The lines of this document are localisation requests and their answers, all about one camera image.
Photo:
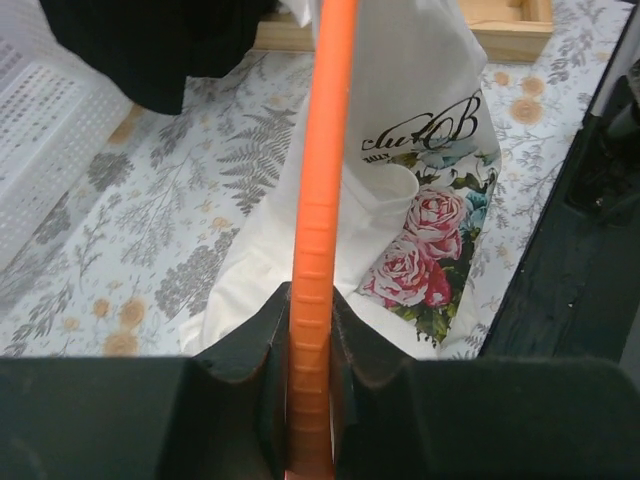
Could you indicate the orange plastic hanger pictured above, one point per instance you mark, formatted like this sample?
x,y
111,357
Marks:
x,y
308,417

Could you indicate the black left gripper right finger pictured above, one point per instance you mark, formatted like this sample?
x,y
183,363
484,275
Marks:
x,y
396,417

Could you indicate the right wooden rack base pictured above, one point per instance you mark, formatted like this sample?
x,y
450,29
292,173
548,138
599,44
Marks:
x,y
509,31

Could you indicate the white perforated plastic basket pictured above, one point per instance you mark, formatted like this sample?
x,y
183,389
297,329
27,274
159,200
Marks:
x,y
56,114

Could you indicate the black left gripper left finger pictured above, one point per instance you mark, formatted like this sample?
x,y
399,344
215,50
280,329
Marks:
x,y
216,415

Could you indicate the black t-shirt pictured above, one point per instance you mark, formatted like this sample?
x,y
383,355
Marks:
x,y
149,48

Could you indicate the floral patterned table mat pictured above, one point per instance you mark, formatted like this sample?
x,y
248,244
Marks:
x,y
183,226

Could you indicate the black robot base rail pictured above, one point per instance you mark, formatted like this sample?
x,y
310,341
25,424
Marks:
x,y
576,290

